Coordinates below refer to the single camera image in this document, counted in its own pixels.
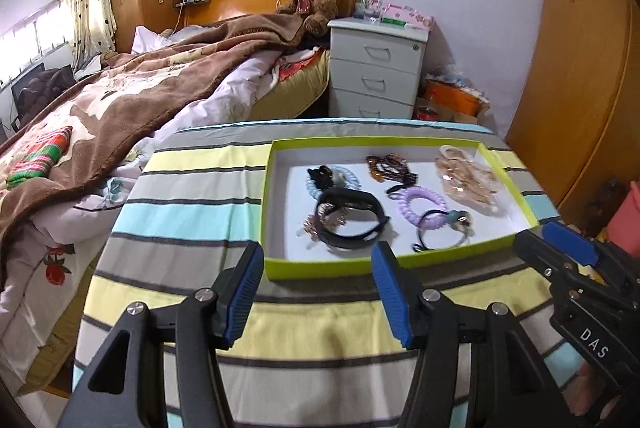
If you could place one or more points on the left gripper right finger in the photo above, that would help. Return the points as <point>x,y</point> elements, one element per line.
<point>401,294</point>

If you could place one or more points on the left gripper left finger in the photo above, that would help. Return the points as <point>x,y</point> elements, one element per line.
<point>236,290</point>

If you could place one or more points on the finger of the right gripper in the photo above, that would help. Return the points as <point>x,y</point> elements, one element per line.
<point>537,253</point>
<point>570,243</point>

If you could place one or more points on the black elastic with teal bead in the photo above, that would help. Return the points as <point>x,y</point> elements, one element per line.
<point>436,219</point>

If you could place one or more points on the pearlescent large hair claw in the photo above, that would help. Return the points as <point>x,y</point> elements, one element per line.
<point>467,182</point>

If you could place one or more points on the black wristband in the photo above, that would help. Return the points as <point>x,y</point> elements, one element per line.
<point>365,223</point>

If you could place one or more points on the gold rhinestone hair clip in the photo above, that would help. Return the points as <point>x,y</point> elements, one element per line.
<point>330,218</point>

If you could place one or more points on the person's right hand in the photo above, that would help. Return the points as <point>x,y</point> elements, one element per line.
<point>586,389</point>

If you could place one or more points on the wooden door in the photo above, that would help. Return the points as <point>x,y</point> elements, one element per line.
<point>577,126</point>

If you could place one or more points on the green shallow cardboard box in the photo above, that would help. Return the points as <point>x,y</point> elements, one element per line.
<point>288,198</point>

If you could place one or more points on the orange storage bin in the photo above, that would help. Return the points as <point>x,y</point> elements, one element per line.
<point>454,98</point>

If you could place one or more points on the brown fleece blanket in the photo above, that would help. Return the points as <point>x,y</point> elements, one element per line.
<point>110,111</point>

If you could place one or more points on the grey bedside drawer cabinet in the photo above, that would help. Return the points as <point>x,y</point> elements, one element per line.
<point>375,69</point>

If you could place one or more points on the red green striped cushion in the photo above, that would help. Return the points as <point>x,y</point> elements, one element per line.
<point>41,156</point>

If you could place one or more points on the white pillow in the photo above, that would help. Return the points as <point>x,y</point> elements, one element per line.
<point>146,40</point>

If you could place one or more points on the pink floral box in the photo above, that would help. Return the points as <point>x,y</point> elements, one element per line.
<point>405,16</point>

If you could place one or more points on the dark padded chair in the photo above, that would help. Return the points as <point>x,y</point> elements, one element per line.
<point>38,87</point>

